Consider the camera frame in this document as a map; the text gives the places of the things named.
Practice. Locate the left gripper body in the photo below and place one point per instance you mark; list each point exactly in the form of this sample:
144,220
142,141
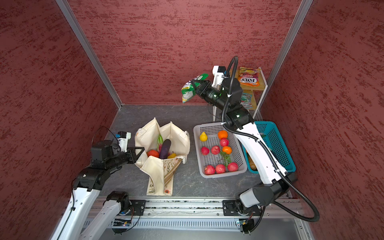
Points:
127,157

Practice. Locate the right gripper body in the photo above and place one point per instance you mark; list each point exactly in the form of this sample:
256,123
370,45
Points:
213,97

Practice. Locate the red tomato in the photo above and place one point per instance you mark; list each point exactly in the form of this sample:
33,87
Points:
153,153

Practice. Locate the orange Fox's candy bag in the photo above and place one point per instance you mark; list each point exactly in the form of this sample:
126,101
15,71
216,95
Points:
249,76

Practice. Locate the cream canvas tote bag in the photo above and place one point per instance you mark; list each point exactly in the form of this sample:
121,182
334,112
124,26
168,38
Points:
161,172

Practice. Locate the purple eggplant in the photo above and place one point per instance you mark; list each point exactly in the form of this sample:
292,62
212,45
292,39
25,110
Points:
164,153

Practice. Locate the yellow lemon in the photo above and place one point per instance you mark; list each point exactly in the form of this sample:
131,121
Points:
173,155

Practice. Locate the green Fox's candy bag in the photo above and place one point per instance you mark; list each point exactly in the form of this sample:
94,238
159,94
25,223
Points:
188,91

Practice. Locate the pink dragon fruit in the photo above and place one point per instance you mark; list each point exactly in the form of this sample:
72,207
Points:
160,142

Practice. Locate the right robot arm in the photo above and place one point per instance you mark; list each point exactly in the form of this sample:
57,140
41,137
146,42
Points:
275,179

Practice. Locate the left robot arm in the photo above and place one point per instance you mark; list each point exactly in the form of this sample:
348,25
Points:
107,158

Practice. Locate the red-green Fox's candy bag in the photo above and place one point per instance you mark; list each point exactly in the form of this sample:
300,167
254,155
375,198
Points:
246,100

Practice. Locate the white wooden two-tier shelf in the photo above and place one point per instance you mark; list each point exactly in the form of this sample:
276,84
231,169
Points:
258,93

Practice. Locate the orange fruit back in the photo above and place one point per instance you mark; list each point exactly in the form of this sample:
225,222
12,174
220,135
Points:
222,134

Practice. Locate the red apple back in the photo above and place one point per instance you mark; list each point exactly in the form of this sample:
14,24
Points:
224,142

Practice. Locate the red apple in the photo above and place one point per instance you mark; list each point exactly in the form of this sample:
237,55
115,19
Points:
224,142
220,169
233,167
205,151
215,150
209,170

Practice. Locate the yellow pear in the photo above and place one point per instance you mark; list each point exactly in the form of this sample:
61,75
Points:
203,137

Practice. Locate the teal plastic basket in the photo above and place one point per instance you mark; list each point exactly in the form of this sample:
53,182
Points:
274,141

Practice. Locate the small orange tangerine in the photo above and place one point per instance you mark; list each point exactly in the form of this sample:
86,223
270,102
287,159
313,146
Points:
228,150

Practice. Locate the white plastic basket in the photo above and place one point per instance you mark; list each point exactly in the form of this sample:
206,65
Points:
237,156

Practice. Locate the red apple middle left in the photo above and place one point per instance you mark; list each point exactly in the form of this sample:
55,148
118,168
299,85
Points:
205,151

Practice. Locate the green leafy sprig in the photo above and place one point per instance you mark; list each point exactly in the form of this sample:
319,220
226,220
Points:
226,158

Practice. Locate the red apple front right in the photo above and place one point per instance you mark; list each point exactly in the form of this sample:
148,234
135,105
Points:
233,167

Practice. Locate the red apple front left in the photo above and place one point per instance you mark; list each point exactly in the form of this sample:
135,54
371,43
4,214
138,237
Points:
209,170

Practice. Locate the red apple front middle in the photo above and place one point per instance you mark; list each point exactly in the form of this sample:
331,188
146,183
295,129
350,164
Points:
220,169

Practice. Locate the brown potato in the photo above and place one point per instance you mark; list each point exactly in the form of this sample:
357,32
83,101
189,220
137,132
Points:
252,165

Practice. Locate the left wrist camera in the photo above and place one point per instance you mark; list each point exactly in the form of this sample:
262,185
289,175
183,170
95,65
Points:
123,139

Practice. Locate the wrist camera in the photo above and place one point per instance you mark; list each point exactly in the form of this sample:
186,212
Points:
219,74
123,139

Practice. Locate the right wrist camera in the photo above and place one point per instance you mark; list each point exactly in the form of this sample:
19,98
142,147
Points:
219,74

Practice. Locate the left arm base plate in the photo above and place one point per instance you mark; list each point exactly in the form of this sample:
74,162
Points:
133,208

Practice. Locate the aluminium mounting rail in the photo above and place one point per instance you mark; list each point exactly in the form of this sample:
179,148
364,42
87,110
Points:
199,208

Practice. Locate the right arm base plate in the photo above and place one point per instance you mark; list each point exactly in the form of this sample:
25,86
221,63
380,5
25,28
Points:
234,208

